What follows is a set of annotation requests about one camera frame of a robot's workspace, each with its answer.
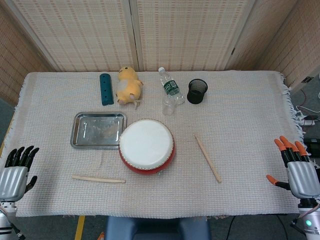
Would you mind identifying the teal block with holes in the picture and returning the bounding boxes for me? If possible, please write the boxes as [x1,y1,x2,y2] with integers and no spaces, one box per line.
[99,72,115,106]

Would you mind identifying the white cable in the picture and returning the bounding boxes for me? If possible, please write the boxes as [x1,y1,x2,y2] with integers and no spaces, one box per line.
[296,91,320,114]

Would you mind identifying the stainless steel tray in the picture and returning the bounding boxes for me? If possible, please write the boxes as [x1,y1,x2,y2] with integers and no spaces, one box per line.
[69,111,128,150]

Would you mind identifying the right silver orange-tipped robot hand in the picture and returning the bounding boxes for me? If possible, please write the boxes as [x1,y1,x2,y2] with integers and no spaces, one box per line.
[266,135,320,200]

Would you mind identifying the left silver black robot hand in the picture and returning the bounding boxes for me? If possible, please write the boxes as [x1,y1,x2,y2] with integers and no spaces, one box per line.
[0,145,40,202]

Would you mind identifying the white power adapter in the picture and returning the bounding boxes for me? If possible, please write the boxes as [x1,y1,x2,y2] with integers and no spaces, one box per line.
[301,115,317,127]

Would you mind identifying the white woven tablecloth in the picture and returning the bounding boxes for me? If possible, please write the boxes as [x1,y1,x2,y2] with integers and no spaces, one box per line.
[0,70,318,221]

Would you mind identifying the clear plastic water bottle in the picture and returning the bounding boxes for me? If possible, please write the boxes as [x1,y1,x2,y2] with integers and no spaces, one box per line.
[158,66,186,117]

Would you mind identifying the bamboo folding screen panel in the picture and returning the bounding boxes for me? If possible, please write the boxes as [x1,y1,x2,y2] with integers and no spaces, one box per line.
[257,0,320,93]
[128,0,253,72]
[0,4,55,106]
[4,0,140,73]
[224,0,301,72]

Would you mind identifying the yellow plush toy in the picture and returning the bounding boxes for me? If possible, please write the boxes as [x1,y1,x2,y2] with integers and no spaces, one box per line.
[114,65,144,111]

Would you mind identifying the black box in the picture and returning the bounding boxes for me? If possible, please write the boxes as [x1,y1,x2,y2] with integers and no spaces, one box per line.
[303,138,320,158]

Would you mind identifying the red drum white skin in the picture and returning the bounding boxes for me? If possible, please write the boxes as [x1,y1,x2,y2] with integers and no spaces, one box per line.
[118,119,177,176]

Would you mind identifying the black mesh pen cup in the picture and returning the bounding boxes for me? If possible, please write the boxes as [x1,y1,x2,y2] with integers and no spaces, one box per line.
[186,78,209,105]

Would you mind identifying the wooden drumstick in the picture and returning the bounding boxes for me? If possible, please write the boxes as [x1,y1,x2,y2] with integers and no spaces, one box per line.
[194,134,222,184]
[71,174,127,185]

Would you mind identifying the red cable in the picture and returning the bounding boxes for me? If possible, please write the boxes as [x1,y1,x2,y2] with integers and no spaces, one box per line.
[298,88,308,109]

